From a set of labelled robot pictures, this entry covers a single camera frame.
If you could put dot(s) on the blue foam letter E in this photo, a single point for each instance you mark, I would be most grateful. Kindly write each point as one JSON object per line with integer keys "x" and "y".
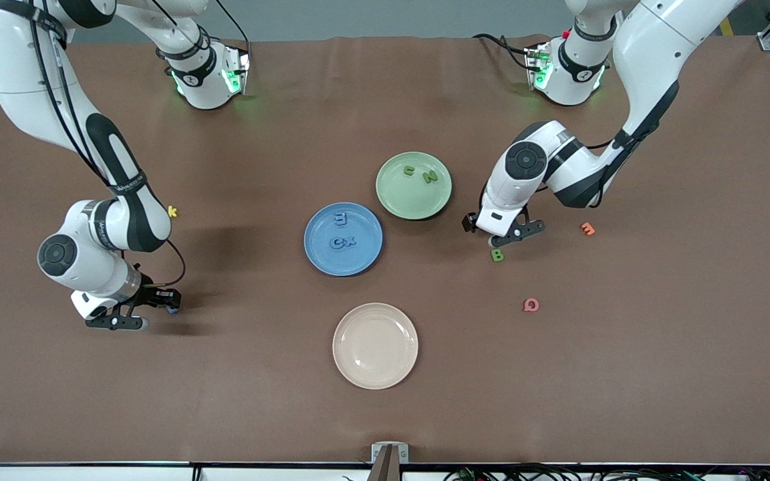
{"x": 341, "y": 218}

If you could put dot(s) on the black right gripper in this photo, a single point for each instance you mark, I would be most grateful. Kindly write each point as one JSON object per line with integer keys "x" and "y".
{"x": 151, "y": 294}

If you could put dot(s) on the orange foam letter E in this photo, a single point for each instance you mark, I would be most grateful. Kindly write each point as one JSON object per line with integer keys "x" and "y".
{"x": 587, "y": 229}

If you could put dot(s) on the brown table cover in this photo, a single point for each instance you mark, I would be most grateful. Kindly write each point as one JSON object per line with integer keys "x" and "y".
{"x": 91, "y": 401}

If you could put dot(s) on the blue plate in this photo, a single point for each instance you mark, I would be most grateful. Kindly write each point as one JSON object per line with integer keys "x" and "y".
{"x": 321, "y": 254}

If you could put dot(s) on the blue foam letter C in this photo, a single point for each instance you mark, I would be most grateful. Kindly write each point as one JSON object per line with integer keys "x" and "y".
{"x": 333, "y": 245}

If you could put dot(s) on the white table edge rail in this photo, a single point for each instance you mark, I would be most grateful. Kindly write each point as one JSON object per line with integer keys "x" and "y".
{"x": 57, "y": 474}

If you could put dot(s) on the pink foam letter Q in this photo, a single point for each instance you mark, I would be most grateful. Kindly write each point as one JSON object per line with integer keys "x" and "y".
{"x": 526, "y": 305}

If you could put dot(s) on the green foam letter B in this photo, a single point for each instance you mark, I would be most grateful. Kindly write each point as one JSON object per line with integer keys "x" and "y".
{"x": 494, "y": 256}

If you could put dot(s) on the green foam capital N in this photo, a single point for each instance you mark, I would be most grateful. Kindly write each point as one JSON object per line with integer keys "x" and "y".
{"x": 430, "y": 177}

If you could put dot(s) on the green plate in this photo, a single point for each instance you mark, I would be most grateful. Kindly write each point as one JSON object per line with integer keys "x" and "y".
{"x": 412, "y": 200}

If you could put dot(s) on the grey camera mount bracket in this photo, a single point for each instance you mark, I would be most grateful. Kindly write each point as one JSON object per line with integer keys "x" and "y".
{"x": 390, "y": 461}

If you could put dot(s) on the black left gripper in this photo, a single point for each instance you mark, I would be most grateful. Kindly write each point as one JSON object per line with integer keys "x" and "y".
{"x": 466, "y": 224}

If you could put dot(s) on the beige plate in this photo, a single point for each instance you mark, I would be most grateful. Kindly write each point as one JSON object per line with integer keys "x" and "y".
{"x": 375, "y": 346}

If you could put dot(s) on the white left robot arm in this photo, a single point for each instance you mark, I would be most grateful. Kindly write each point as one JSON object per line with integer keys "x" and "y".
{"x": 659, "y": 47}

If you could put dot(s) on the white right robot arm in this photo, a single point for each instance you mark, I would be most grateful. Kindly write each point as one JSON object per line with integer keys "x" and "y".
{"x": 17, "y": 73}

